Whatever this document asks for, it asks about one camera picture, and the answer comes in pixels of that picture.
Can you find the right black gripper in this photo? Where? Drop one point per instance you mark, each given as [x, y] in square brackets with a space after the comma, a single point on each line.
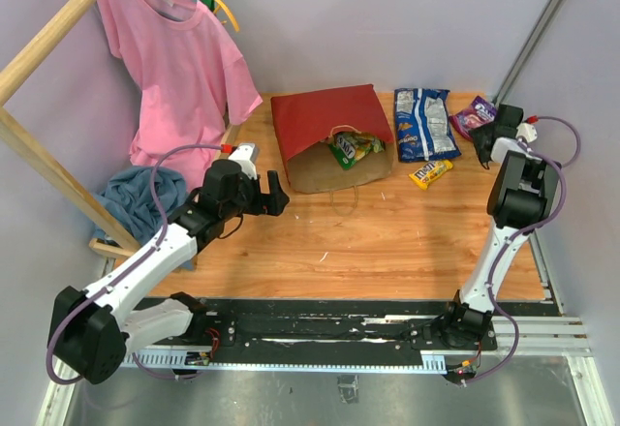
[478, 135]

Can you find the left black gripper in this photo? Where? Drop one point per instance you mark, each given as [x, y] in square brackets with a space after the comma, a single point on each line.
[271, 203]

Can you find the purple snack packet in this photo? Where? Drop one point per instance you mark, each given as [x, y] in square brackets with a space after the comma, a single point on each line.
[478, 113]

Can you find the blue Doritos chip bag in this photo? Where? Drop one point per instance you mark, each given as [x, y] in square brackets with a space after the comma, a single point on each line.
[422, 126]

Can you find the yellow M&M's packet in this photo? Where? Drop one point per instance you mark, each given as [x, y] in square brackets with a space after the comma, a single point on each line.
[430, 172]

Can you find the red paper bag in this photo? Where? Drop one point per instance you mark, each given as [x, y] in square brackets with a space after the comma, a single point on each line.
[304, 123]

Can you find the green snack packet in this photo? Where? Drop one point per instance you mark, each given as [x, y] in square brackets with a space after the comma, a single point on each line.
[349, 148]

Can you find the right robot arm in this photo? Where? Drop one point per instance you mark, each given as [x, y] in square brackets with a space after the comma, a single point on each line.
[528, 193]

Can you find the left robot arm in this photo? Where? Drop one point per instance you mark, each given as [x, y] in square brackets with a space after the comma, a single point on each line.
[92, 330]

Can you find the pink t-shirt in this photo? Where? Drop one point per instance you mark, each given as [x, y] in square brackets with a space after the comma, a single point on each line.
[192, 77]

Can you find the blue cloth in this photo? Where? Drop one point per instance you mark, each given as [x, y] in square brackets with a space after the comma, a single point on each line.
[127, 198]

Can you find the aluminium frame post right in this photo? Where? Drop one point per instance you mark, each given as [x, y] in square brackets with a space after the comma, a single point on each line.
[533, 39]

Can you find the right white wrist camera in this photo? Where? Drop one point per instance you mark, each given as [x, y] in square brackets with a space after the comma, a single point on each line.
[526, 131]

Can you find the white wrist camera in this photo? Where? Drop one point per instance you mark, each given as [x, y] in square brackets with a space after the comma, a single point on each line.
[526, 131]
[246, 155]

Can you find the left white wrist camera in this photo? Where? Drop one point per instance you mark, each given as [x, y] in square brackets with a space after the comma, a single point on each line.
[246, 155]

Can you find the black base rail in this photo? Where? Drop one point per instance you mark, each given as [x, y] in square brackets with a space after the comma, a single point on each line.
[360, 336]

